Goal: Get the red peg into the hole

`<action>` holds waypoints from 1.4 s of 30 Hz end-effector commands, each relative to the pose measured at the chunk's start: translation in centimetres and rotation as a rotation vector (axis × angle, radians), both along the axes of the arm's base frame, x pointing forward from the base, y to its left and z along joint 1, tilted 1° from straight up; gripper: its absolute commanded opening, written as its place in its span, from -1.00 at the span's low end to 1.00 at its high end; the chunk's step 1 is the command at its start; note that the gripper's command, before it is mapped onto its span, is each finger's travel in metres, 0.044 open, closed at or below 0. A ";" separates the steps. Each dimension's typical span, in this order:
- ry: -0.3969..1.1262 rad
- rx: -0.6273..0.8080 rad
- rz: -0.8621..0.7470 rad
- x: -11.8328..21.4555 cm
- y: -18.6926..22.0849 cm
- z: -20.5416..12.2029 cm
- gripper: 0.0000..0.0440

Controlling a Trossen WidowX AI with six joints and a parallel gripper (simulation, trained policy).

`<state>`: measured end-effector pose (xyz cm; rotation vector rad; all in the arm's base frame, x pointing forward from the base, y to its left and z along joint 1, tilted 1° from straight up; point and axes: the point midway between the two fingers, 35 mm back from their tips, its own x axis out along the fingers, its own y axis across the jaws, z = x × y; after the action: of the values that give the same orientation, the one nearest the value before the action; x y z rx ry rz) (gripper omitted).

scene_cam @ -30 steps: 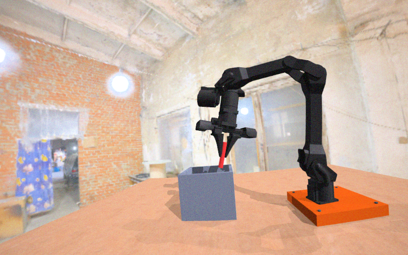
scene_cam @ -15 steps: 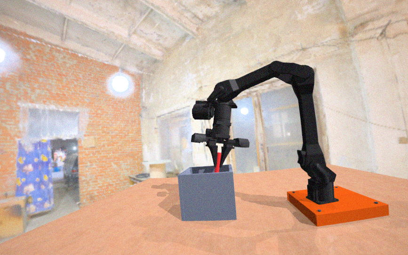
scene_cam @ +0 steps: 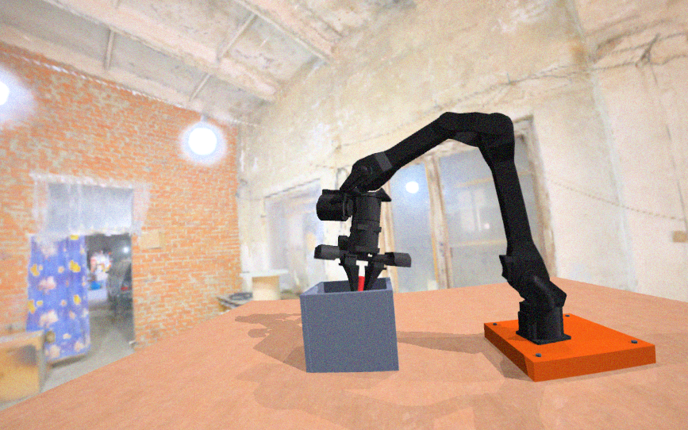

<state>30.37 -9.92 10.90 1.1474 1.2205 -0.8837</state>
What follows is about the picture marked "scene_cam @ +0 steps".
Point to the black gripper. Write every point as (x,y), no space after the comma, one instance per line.
(364,239)

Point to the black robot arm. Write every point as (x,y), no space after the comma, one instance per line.
(540,318)

